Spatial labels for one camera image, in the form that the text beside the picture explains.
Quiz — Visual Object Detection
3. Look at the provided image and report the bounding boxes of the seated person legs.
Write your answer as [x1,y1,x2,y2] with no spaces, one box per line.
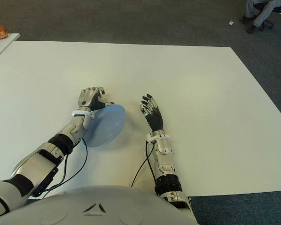
[241,0,281,34]

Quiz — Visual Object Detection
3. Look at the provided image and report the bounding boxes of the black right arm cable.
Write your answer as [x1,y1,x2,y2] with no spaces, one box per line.
[131,140,160,188]

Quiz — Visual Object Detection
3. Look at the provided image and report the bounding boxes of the black office chair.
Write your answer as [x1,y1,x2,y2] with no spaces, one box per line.
[252,0,281,30]

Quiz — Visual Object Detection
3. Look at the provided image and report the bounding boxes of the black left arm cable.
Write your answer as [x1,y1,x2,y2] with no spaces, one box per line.
[45,138,89,192]

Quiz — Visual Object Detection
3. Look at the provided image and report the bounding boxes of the white side table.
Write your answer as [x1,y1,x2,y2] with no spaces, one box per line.
[0,33,21,64]

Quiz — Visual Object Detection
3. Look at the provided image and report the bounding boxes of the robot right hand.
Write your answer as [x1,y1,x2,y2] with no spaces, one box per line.
[140,93,165,133]

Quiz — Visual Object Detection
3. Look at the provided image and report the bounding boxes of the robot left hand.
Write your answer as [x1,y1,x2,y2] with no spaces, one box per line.
[77,86,115,113]

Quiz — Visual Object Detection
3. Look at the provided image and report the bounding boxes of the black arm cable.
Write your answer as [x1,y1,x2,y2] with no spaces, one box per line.
[131,140,160,188]
[45,138,89,192]

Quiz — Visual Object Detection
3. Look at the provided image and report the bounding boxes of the blue plastic plate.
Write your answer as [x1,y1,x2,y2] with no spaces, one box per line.
[85,104,126,148]

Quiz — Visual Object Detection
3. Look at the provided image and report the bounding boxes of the grey robot torso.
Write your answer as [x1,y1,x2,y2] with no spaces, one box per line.
[0,185,199,225]

